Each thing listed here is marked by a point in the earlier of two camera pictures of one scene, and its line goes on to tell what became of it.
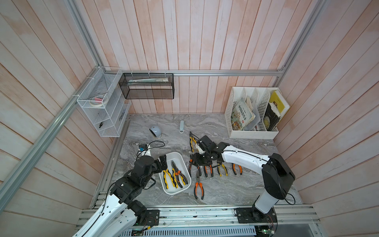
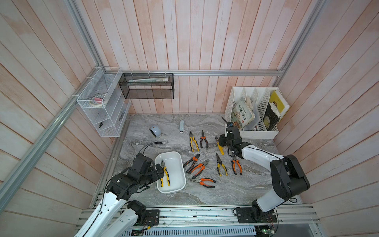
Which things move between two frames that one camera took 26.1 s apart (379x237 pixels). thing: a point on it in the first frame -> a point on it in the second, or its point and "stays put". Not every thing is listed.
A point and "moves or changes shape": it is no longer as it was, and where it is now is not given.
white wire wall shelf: [102, 99] stays put
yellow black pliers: [218, 169] stays put
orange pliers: [190, 161] moves or changes shape
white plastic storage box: [182, 166] moves or changes shape
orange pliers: [234, 169] stays put
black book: [272, 116] stays put
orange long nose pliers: [198, 182] -> [201, 181]
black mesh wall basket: [147, 85] stays put
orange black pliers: [206, 170] -> [202, 166]
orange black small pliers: [177, 173] moves or changes shape
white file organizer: [253, 112] stays put
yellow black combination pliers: [191, 138] stays put
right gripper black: [195, 156] -> [221, 138]
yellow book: [282, 105] stays put
